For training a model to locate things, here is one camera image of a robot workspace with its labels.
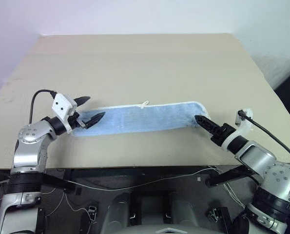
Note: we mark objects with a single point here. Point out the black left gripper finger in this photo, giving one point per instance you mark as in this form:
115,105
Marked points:
82,100
96,119

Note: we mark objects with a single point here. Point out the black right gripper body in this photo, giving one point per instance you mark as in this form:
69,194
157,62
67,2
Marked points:
221,133

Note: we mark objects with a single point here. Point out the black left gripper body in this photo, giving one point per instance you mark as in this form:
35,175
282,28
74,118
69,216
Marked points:
73,121

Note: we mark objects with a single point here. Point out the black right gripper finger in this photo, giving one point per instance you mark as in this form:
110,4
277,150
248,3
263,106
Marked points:
205,122

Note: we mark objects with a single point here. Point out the light blue towel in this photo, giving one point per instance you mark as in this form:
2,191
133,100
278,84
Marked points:
144,119

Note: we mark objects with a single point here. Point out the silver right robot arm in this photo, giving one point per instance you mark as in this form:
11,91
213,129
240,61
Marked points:
264,165

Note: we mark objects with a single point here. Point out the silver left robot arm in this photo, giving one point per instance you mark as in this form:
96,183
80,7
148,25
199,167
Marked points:
27,148

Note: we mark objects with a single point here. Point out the black angled strut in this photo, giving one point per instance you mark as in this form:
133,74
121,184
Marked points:
228,176
58,183

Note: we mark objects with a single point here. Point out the black metal latch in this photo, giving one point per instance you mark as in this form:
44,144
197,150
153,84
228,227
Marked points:
92,211
214,214

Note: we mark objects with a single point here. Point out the grey rounded robot body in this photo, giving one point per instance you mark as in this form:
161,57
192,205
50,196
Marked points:
149,214

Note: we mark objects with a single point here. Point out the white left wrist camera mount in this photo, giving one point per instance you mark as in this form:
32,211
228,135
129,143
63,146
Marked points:
61,105

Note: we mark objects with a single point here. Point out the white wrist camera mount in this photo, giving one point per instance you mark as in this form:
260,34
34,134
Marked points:
61,105
245,122

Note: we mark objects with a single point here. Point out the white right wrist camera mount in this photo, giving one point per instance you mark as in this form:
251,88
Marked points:
245,122

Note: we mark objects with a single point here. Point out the black table frame bar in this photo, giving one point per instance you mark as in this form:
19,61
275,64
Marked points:
140,171

